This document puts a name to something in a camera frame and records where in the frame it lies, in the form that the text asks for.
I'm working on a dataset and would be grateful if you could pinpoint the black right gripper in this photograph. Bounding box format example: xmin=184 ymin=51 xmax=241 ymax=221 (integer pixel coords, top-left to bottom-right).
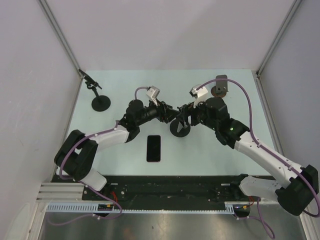
xmin=176 ymin=96 xmax=218 ymax=131

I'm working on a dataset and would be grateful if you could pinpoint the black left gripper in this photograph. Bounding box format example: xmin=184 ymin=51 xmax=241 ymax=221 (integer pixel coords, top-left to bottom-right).
xmin=135 ymin=97 xmax=180 ymax=126

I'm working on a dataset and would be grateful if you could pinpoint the black tripod phone stand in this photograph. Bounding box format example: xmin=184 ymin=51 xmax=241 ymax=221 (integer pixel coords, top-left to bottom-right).
xmin=169 ymin=116 xmax=191 ymax=138

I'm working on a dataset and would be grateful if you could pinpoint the pink phone black screen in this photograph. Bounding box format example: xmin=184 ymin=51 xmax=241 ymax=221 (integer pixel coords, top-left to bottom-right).
xmin=146 ymin=135 xmax=161 ymax=163

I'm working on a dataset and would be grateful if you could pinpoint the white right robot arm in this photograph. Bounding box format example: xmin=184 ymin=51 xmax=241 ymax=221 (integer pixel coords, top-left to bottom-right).
xmin=177 ymin=97 xmax=320 ymax=216

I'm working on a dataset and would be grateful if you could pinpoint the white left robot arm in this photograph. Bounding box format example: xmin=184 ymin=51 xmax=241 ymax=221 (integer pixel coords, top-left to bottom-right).
xmin=54 ymin=99 xmax=179 ymax=200

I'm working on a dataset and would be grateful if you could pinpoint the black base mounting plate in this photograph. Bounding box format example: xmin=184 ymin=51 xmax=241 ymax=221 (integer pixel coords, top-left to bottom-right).
xmin=51 ymin=174 xmax=276 ymax=210

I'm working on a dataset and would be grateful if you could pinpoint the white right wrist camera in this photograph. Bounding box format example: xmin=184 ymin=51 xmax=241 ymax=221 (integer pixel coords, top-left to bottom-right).
xmin=189 ymin=84 xmax=208 ymax=108

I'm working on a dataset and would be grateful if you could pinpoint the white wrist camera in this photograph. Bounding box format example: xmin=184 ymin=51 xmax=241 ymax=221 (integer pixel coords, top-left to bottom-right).
xmin=189 ymin=84 xmax=208 ymax=108
xmin=146 ymin=85 xmax=160 ymax=106

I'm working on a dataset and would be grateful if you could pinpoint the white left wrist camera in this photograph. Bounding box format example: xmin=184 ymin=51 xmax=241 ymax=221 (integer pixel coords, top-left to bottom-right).
xmin=146 ymin=85 xmax=160 ymax=106

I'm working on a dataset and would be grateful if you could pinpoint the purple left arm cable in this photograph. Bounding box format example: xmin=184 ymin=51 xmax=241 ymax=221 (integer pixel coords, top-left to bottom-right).
xmin=46 ymin=86 xmax=151 ymax=226

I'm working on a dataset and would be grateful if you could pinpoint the white slotted cable duct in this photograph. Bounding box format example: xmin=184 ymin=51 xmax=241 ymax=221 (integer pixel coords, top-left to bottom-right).
xmin=47 ymin=201 xmax=237 ymax=215

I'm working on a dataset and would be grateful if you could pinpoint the white corner frame post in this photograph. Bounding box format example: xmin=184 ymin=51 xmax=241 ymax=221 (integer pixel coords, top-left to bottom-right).
xmin=254 ymin=0 xmax=305 ymax=77

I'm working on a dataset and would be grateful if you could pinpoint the left aluminium frame post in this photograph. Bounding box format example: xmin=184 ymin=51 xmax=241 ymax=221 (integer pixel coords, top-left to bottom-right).
xmin=37 ymin=0 xmax=85 ymax=81

